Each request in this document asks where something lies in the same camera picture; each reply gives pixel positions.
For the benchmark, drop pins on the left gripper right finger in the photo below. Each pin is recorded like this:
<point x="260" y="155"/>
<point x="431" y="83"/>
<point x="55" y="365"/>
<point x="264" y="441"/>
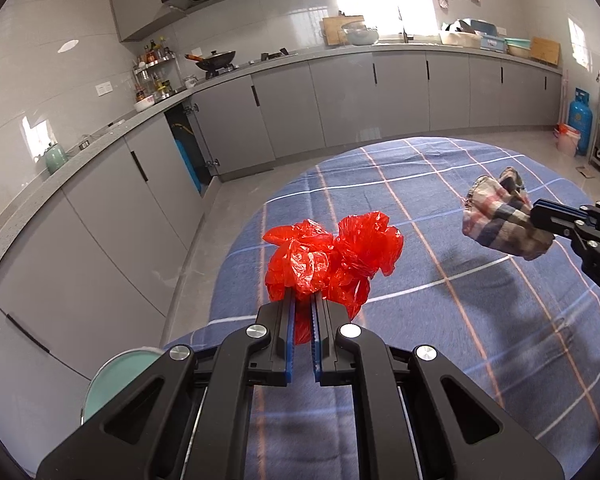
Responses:
<point x="416" y="414"/>

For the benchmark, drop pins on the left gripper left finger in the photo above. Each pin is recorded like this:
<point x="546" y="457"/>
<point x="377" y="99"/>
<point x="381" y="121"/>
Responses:
<point x="186" y="416"/>

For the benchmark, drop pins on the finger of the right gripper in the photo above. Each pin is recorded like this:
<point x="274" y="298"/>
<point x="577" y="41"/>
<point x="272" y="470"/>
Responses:
<point x="550" y="209"/>
<point x="558" y="226"/>

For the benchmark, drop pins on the plaid cloth rag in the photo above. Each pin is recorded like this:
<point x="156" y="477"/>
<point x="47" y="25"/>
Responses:
<point x="497" y="215"/>

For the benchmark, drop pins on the red plastic bag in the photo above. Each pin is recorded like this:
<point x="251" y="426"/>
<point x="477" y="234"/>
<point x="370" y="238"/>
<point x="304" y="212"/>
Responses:
<point x="308" y="259"/>

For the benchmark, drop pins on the teal trash bucket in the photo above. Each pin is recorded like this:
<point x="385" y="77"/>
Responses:
<point x="113" y="376"/>

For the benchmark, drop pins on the white plastic bucket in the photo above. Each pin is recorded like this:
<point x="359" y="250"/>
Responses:
<point x="567" y="140"/>

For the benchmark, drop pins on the blue gas cylinder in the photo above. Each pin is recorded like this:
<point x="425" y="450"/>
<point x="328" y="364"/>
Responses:
<point x="580" y="117"/>

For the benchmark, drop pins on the blue plaid tablecloth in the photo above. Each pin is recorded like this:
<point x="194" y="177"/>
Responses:
<point x="527" y="332"/>

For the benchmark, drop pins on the grey lower cabinets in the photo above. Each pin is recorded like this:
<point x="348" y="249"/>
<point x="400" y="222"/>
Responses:
<point x="90" y="257"/>

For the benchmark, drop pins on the white covered bowl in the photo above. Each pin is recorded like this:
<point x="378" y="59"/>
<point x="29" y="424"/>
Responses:
<point x="358" y="33"/>

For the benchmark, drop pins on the wooden cutting board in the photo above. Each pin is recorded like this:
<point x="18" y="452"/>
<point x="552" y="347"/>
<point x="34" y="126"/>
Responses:
<point x="332" y="28"/>

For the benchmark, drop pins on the metal spice rack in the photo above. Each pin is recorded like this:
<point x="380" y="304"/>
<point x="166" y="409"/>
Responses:
<point x="152" y="71"/>

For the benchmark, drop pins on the black wok with lid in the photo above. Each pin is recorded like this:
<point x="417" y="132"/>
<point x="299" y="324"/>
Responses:
<point x="213" y="63"/>

